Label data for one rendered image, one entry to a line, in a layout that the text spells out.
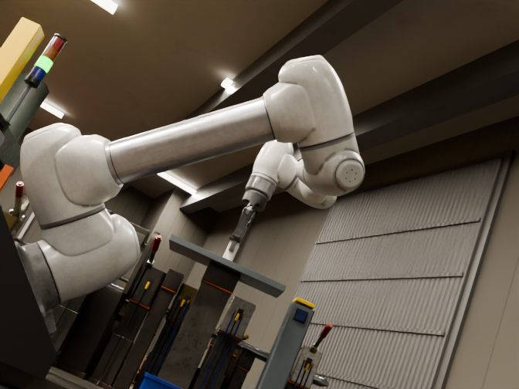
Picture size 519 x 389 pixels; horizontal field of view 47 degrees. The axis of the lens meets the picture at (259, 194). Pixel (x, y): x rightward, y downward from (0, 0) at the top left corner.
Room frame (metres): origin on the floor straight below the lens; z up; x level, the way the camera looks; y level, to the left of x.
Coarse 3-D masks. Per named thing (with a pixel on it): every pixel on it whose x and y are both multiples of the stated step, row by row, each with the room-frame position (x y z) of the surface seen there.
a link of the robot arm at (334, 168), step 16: (320, 144) 1.18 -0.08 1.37; (336, 144) 1.17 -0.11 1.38; (352, 144) 1.18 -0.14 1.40; (304, 160) 1.24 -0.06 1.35; (320, 160) 1.19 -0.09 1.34; (336, 160) 1.16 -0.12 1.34; (352, 160) 1.16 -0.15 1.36; (304, 176) 1.32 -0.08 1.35; (320, 176) 1.21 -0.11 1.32; (336, 176) 1.17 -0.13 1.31; (352, 176) 1.17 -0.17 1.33; (320, 192) 1.29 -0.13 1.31; (336, 192) 1.22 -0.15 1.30
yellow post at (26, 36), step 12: (24, 24) 2.55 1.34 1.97; (36, 24) 2.55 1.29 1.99; (12, 36) 2.55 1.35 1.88; (24, 36) 2.55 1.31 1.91; (36, 36) 2.58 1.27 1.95; (12, 48) 2.55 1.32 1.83; (24, 48) 2.55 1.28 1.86; (36, 48) 2.64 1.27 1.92; (0, 60) 2.55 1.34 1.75; (12, 60) 2.55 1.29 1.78; (24, 60) 2.61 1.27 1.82; (0, 72) 2.55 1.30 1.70; (12, 72) 2.57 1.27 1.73; (0, 84) 2.55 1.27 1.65; (0, 96) 2.61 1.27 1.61
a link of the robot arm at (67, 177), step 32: (288, 64) 1.14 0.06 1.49; (320, 64) 1.11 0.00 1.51; (288, 96) 1.14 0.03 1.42; (320, 96) 1.12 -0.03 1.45; (64, 128) 1.28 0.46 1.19; (160, 128) 1.26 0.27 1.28; (192, 128) 1.22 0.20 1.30; (224, 128) 1.20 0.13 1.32; (256, 128) 1.19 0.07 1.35; (288, 128) 1.17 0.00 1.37; (320, 128) 1.15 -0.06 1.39; (352, 128) 1.18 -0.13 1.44; (32, 160) 1.28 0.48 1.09; (64, 160) 1.27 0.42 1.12; (96, 160) 1.26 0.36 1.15; (128, 160) 1.27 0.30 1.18; (160, 160) 1.26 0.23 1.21; (192, 160) 1.26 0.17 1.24; (32, 192) 1.32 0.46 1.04; (64, 192) 1.30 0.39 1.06; (96, 192) 1.30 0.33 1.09
